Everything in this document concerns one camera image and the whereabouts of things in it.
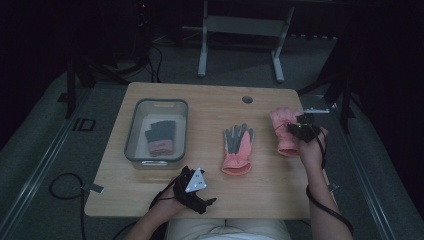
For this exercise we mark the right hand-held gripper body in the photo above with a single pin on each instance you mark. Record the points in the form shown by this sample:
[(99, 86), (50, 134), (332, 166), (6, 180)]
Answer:
[(308, 130)]

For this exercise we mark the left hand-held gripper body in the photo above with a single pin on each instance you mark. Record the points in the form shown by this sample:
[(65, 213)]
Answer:
[(195, 181)]

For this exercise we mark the pink glove with printed patch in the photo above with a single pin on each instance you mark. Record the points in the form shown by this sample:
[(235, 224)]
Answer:
[(283, 140)]

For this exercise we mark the grey knit glove pink cuff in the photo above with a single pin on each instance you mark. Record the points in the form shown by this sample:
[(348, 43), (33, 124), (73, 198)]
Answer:
[(165, 131), (161, 153)]

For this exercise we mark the pink glove with grey palm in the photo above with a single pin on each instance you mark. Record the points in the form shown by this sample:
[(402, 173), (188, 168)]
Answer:
[(238, 156)]

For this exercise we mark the grey plastic bin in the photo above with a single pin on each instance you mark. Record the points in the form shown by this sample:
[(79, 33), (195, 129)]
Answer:
[(133, 146)]

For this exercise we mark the person's right hand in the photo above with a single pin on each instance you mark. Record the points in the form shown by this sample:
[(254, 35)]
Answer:
[(311, 153)]

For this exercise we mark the person's left hand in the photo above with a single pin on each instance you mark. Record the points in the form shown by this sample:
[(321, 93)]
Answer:
[(168, 205)]

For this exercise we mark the person's beige trousers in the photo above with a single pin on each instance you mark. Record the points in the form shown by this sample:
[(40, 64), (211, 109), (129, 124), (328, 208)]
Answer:
[(230, 230)]

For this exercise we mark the black stand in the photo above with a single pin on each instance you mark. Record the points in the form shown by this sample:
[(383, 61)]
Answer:
[(71, 90), (345, 100)]

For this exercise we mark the metal floor rail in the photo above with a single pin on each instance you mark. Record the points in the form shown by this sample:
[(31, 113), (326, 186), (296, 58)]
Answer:
[(363, 173), (36, 173)]

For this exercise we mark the white metal desk frame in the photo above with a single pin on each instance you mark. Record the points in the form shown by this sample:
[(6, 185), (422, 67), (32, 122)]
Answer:
[(245, 26)]

